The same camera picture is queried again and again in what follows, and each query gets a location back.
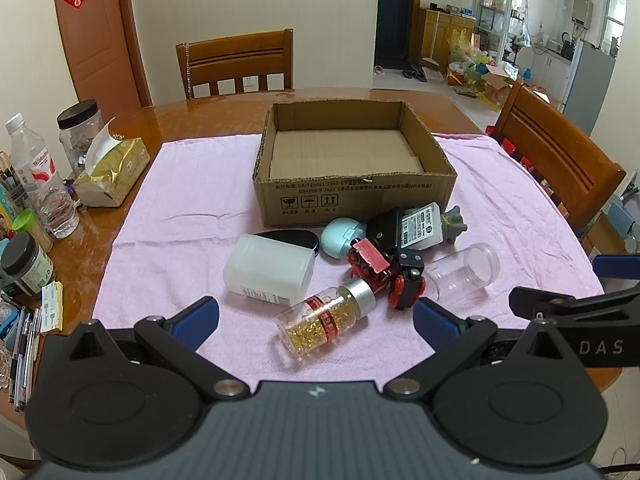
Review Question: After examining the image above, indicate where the clear plastic jar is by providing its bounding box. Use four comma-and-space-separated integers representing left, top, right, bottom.
423, 243, 500, 306

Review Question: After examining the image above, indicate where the grey toy figure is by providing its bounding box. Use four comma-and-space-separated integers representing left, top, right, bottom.
440, 206, 468, 244

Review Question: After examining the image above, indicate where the red toy train engine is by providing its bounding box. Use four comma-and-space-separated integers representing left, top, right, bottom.
346, 238, 390, 288

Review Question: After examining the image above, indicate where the white plastic container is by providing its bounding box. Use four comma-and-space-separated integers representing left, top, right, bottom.
222, 234, 316, 307

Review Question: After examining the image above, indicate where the gold capsule bottle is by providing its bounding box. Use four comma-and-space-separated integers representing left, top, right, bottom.
276, 278, 376, 359

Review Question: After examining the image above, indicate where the teal round case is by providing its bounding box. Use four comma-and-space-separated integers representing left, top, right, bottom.
320, 218, 366, 260

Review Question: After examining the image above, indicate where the black teardrop case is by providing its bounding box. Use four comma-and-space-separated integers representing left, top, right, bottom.
253, 229, 320, 257

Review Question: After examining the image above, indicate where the wooden chair right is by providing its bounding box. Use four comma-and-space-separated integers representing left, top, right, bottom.
489, 81, 626, 234

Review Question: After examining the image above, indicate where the wooden chair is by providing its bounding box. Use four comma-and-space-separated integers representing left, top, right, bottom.
489, 81, 626, 234
176, 28, 294, 100

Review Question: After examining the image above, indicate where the clear box with label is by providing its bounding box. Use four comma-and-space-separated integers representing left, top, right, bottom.
400, 203, 444, 250

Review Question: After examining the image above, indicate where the black rectangular case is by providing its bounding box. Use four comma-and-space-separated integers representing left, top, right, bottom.
366, 208, 401, 256

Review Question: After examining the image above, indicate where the pink cloth mat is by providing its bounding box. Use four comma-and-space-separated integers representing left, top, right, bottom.
92, 131, 606, 391

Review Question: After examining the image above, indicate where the pens bundle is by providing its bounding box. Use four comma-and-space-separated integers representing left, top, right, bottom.
9, 308, 42, 412

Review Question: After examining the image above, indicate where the small jar black lid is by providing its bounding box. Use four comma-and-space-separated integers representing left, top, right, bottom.
1, 232, 54, 296

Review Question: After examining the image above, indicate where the gold tissue pack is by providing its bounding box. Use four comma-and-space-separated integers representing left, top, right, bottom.
74, 122, 151, 208

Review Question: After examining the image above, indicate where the green cap bottle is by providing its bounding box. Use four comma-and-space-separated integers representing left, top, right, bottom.
12, 208, 53, 252

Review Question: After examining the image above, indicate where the grey refrigerator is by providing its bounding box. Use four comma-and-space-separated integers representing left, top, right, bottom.
560, 40, 616, 136

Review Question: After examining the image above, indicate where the cardboard box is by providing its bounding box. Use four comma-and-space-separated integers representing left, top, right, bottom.
253, 99, 457, 228

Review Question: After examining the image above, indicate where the water bottle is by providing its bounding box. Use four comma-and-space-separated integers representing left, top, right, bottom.
6, 113, 79, 240

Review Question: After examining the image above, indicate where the clear jar black lid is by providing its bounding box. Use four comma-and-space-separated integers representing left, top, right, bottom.
56, 99, 104, 177

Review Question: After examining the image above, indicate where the wooden cabinet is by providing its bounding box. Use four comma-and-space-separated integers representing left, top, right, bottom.
418, 8, 476, 74

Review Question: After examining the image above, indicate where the wooden chair back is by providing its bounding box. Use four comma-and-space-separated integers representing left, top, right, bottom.
176, 28, 294, 100

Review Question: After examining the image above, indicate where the wooden door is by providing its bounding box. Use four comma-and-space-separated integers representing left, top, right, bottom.
54, 0, 152, 120

